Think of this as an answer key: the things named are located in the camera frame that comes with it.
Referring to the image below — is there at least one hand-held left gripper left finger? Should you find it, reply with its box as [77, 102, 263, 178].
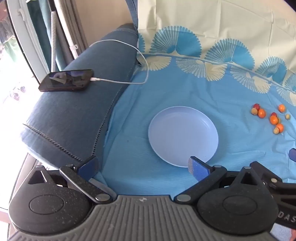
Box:
[28, 155, 114, 205]

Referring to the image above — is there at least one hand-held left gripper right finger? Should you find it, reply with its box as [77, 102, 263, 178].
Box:
[174, 156, 258, 205]

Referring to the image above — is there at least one pale blue plate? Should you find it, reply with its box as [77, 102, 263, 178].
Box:
[148, 106, 219, 168]

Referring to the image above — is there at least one blue fan-print bedsheet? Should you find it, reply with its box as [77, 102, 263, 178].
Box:
[92, 0, 296, 202]

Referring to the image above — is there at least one blue sofa armrest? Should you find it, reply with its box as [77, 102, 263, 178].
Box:
[21, 23, 139, 169]

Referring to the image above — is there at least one black smartphone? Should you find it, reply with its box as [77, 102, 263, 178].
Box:
[38, 69, 95, 93]

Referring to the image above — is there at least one white pipe with clip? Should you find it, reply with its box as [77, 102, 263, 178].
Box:
[61, 21, 79, 59]

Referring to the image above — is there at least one white dotted pole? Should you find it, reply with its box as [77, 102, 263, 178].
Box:
[50, 11, 58, 72]

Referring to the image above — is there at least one teal curtain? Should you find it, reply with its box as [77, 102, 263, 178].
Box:
[28, 0, 56, 70]

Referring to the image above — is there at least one blue fabric strip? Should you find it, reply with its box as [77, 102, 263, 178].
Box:
[125, 0, 139, 30]

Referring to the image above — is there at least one white charging cable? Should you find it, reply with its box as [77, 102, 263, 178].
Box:
[89, 39, 149, 85]

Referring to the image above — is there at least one white window frame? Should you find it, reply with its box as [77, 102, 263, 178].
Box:
[5, 0, 50, 84]

